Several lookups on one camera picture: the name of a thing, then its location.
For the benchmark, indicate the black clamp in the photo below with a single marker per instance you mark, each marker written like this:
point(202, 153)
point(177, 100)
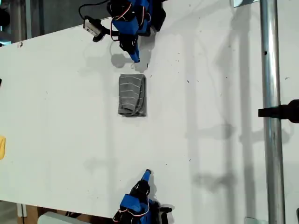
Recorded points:
point(287, 110)

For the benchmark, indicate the wooden table leg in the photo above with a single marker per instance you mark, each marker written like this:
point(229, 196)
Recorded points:
point(28, 214)

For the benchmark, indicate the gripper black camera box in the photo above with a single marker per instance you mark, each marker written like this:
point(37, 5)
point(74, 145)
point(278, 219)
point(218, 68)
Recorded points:
point(92, 28)
point(164, 213)

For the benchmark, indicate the white box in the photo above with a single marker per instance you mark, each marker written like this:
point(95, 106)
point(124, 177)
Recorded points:
point(60, 219)

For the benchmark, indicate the yellow object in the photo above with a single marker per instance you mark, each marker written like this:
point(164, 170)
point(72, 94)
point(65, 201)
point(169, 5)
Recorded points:
point(2, 147)

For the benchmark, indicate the dark round object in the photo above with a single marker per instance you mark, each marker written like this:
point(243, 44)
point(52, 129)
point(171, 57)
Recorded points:
point(4, 17)

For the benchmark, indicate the shiny metal bracket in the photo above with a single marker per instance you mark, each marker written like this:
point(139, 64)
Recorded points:
point(243, 2)

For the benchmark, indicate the steel post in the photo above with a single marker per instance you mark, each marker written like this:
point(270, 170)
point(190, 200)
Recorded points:
point(271, 70)

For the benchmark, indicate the grey striped towel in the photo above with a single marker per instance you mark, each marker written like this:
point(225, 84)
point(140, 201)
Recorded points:
point(130, 93)

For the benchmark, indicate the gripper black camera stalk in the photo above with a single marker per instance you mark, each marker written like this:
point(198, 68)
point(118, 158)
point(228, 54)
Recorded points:
point(108, 30)

